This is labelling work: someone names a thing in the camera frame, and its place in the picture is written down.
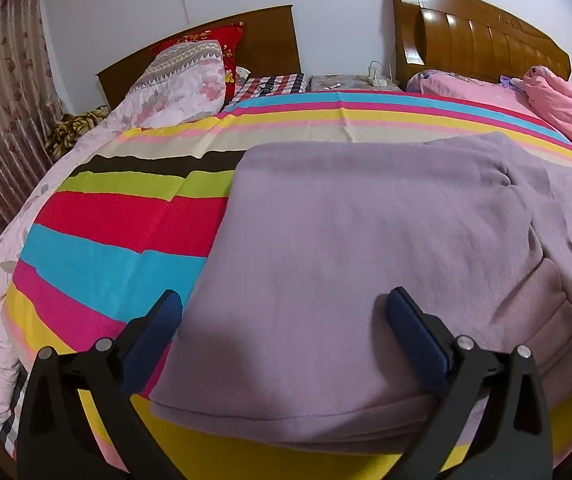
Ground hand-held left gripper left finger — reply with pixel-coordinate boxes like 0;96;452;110
16;289;184;480

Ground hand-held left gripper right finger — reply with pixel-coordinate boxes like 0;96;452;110
385;287;553;480

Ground purple pants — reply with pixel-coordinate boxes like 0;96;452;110
151;131;572;453

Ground colourful striped blanket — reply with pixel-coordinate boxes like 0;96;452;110
0;89;572;480

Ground pink bedsheet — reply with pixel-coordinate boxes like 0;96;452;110
406;69;572;161

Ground tiger print blanket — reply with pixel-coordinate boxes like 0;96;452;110
46;105;111;161

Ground light wooden padded headboard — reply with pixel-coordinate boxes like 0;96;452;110
391;0;572;92

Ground pale floral quilt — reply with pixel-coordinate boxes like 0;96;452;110
0;40;227;453

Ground white power strip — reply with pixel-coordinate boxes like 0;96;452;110
367;61;389;87

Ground nightstand with floral cover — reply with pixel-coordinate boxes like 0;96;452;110
308;72;401;93

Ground floral curtain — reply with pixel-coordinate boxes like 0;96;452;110
0;0;66;271

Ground plaid cloth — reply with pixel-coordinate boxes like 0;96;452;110
233;72;309;103

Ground red floral pillow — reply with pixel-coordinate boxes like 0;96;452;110
152;21;247;103

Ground dark wooden headboard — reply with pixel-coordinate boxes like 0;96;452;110
96;4;301;111

